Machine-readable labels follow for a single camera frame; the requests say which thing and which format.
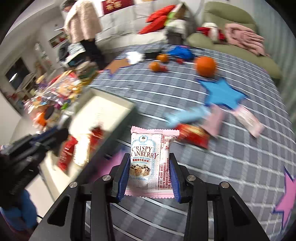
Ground crispy cranberry snack packet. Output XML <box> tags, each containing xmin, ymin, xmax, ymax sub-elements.
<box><xmin>125</xmin><ymin>126</ymin><xmax>180</xmax><ymax>198</ymax></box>

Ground red crinkled snack packet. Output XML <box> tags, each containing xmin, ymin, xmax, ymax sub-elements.
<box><xmin>57</xmin><ymin>136</ymin><xmax>78</xmax><ymax>172</ymax></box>

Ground red Chinese candy packet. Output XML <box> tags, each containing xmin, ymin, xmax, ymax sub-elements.
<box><xmin>176</xmin><ymin>123</ymin><xmax>210</xmax><ymax>149</ymax></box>

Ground pink plain snack bar packet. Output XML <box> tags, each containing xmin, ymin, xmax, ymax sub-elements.
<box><xmin>201</xmin><ymin>104</ymin><xmax>225</xmax><ymax>138</ymax></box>

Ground light blue snack packet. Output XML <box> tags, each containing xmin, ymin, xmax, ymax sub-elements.
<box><xmin>164</xmin><ymin>105</ymin><xmax>211</xmax><ymax>128</ymax></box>

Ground pink cranberry packet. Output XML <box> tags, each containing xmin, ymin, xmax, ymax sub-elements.
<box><xmin>231</xmin><ymin>105</ymin><xmax>264</xmax><ymax>138</ymax></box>

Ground yellow pastry packet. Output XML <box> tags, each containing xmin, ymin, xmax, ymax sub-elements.
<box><xmin>73</xmin><ymin>134</ymin><xmax>90</xmax><ymax>167</ymax></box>

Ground left blue gloved hand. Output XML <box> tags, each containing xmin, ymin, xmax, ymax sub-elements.
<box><xmin>1</xmin><ymin>190</ymin><xmax>38</xmax><ymax>232</ymax></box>

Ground pink star cutout near tray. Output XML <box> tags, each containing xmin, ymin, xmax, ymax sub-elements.
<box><xmin>89</xmin><ymin>149</ymin><xmax>126</xmax><ymax>183</ymax></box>

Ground black lid snack jar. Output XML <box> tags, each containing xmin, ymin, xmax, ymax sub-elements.
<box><xmin>44</xmin><ymin>105</ymin><xmax>55</xmax><ymax>121</ymax></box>

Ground pile of snack bags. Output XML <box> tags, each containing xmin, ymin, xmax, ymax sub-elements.
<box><xmin>25</xmin><ymin>68</ymin><xmax>94</xmax><ymax>132</ymax></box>

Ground white shallow tray box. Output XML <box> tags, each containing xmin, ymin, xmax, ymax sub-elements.
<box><xmin>38</xmin><ymin>87</ymin><xmax>137</xmax><ymax>200</ymax></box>

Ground checked grey tablecloth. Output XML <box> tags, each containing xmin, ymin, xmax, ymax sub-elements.
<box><xmin>91</xmin><ymin>48</ymin><xmax>295</xmax><ymax>240</ymax></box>

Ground glass jar with lid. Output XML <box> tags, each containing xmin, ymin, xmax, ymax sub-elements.
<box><xmin>75</xmin><ymin>61</ymin><xmax>98</xmax><ymax>81</ymax></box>

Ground blue star paper cutout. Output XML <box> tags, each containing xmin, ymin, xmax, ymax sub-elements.
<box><xmin>197</xmin><ymin>78</ymin><xmax>247</xmax><ymax>110</ymax></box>

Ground brown star paper cutout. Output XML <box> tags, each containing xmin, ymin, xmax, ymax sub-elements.
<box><xmin>105</xmin><ymin>58</ymin><xmax>130</xmax><ymax>74</ymax></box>

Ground pink star cutout right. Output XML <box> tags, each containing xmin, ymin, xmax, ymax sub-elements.
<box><xmin>272</xmin><ymin>167</ymin><xmax>295</xmax><ymax>231</ymax></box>

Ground cherry tomato near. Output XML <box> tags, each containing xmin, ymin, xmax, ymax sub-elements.
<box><xmin>159</xmin><ymin>65</ymin><xmax>168</xmax><ymax>72</ymax></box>

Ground cherry tomato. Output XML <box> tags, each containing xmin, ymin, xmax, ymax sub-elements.
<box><xmin>176</xmin><ymin>58</ymin><xmax>184</xmax><ymax>64</ymax></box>
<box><xmin>159</xmin><ymin>65</ymin><xmax>168</xmax><ymax>72</ymax></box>

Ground large orange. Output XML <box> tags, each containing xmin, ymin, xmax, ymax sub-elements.
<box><xmin>195</xmin><ymin>56</ymin><xmax>216</xmax><ymax>78</ymax></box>

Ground small tangerine near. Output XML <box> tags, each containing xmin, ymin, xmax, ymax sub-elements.
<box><xmin>149</xmin><ymin>61</ymin><xmax>161</xmax><ymax>72</ymax></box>

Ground small tangerine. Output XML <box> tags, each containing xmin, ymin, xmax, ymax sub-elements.
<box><xmin>149</xmin><ymin>61</ymin><xmax>161</xmax><ymax>72</ymax></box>
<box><xmin>156</xmin><ymin>54</ymin><xmax>169</xmax><ymax>63</ymax></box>

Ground cherry tomato far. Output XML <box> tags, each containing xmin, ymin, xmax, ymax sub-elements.
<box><xmin>176</xmin><ymin>58</ymin><xmax>184</xmax><ymax>64</ymax></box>

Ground white crumpled tissue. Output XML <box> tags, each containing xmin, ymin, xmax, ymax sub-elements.
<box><xmin>126</xmin><ymin>51</ymin><xmax>144</xmax><ymax>65</ymax></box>

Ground person in pink sweater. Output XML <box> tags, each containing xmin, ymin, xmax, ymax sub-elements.
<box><xmin>62</xmin><ymin>1</ymin><xmax>106</xmax><ymax>70</ymax></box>

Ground small tangerine far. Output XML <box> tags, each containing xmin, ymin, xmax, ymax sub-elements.
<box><xmin>156</xmin><ymin>54</ymin><xmax>169</xmax><ymax>63</ymax></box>

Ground black power adapter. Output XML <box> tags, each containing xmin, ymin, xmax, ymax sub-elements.
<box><xmin>144</xmin><ymin>52</ymin><xmax>159</xmax><ymax>59</ymax></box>

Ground blue crumpled gloves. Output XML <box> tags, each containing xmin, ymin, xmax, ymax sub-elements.
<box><xmin>168</xmin><ymin>46</ymin><xmax>195</xmax><ymax>60</ymax></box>

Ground white grey sofa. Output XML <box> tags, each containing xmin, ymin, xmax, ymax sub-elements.
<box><xmin>94</xmin><ymin>1</ymin><xmax>180</xmax><ymax>53</ymax></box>

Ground red embroidered banner pillow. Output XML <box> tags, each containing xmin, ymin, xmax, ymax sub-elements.
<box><xmin>101</xmin><ymin>0</ymin><xmax>134</xmax><ymax>15</ymax></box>

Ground red white plush toy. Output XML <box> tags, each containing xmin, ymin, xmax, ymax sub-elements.
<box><xmin>196</xmin><ymin>22</ymin><xmax>226</xmax><ymax>44</ymax></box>

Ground pink folded blanket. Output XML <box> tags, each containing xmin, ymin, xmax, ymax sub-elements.
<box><xmin>224</xmin><ymin>23</ymin><xmax>269</xmax><ymax>57</ymax></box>

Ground red cushion lower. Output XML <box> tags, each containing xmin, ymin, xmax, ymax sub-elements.
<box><xmin>138</xmin><ymin>16</ymin><xmax>167</xmax><ymax>34</ymax></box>

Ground red cushion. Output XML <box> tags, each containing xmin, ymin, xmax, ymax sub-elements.
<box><xmin>138</xmin><ymin>16</ymin><xmax>167</xmax><ymax>34</ymax></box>
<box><xmin>146</xmin><ymin>4</ymin><xmax>176</xmax><ymax>23</ymax></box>

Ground green patterned cushion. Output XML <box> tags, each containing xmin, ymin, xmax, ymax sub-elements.
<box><xmin>164</xmin><ymin>3</ymin><xmax>187</xmax><ymax>26</ymax></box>

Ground red cushion upper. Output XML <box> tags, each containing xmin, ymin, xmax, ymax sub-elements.
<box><xmin>146</xmin><ymin>4</ymin><xmax>176</xmax><ymax>23</ymax></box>

